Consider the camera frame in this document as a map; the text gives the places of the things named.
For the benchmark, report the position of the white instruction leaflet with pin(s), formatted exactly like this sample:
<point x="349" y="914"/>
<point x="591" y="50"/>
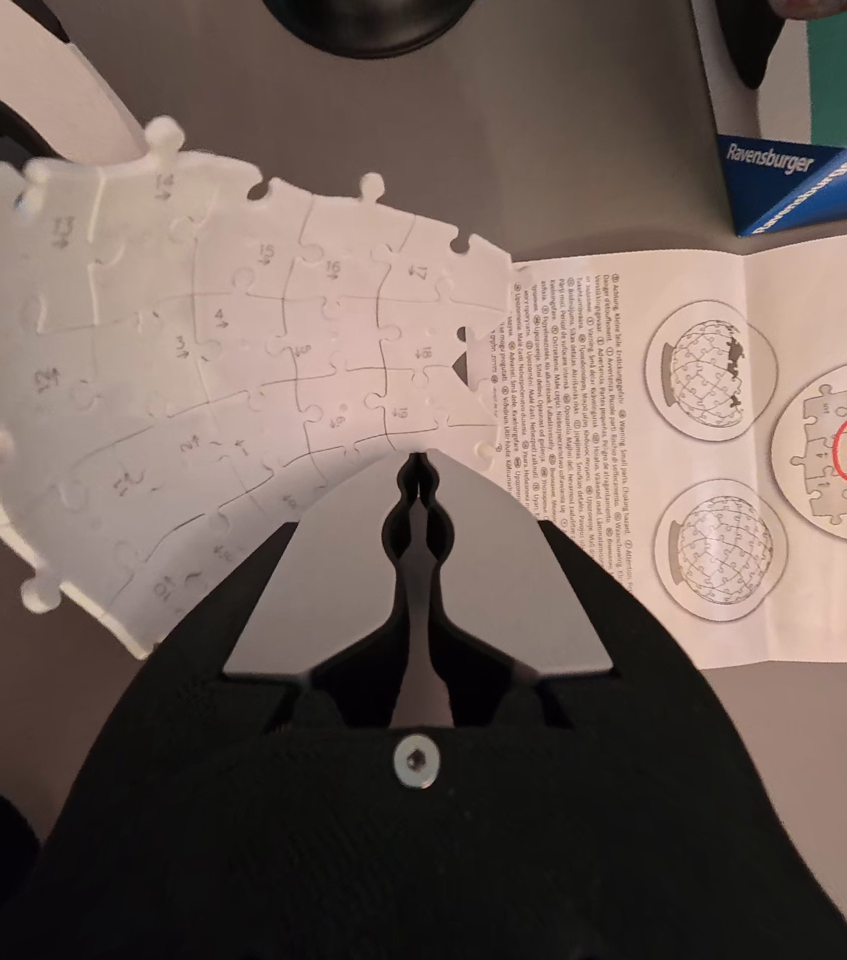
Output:
<point x="664" y="450"/>

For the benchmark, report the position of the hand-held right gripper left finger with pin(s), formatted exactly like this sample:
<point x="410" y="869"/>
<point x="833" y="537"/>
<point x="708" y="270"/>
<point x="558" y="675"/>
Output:
<point x="319" y="600"/>

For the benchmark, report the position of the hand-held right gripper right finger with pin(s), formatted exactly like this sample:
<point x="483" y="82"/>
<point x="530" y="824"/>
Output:
<point x="521" y="600"/>

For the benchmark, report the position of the black round ball stand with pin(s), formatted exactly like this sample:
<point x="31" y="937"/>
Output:
<point x="371" y="23"/>

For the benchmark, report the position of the assembled white puzzle section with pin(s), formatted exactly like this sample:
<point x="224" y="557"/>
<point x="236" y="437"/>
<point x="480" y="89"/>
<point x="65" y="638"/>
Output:
<point x="169" y="375"/>

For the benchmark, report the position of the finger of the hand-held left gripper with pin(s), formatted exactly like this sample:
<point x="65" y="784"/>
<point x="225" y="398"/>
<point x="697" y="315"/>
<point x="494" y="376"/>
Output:
<point x="34" y="98"/>

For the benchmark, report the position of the colourful puzzle box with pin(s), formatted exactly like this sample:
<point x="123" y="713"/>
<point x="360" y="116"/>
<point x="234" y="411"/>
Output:
<point x="799" y="90"/>

